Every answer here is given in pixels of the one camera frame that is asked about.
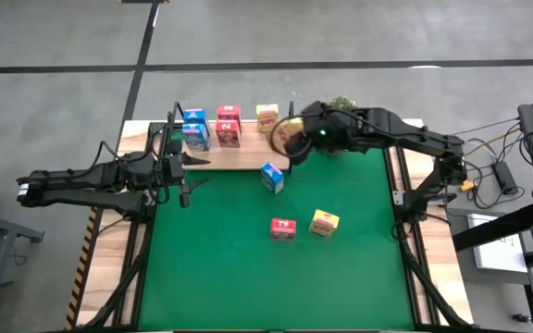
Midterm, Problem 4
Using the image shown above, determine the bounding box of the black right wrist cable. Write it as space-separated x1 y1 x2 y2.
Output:
267 114 315 159

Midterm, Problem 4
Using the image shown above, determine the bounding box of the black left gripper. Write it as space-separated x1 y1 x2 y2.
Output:
155 152 213 209

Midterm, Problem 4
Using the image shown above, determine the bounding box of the green potted plant striped pot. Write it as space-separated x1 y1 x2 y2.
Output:
324 93 361 113

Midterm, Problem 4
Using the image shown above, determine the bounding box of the green table mat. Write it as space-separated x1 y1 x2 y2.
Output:
137 129 415 331

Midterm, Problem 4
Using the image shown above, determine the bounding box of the yellow Corn Pops cereal box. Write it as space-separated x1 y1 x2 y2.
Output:
307 208 341 238
273 117 306 150
254 103 279 134

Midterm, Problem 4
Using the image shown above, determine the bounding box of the yellow black hazard strip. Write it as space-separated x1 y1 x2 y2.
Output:
64 162 111 331

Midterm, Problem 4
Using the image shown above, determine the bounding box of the blue Rice Krispies cereal box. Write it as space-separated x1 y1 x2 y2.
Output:
181 122 211 152
182 107 206 125
259 160 285 195

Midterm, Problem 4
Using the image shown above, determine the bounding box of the black power adapter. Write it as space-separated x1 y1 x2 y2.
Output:
491 160 521 196

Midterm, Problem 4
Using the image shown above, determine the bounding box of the white board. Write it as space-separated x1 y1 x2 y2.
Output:
467 213 529 274

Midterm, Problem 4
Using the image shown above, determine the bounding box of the black aluminium table frame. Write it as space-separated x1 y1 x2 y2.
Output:
79 117 476 333

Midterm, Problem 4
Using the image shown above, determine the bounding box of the wooden shelf board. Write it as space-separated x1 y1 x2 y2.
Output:
164 99 296 176

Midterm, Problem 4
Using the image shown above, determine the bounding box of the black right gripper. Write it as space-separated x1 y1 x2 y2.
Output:
285 101 349 167

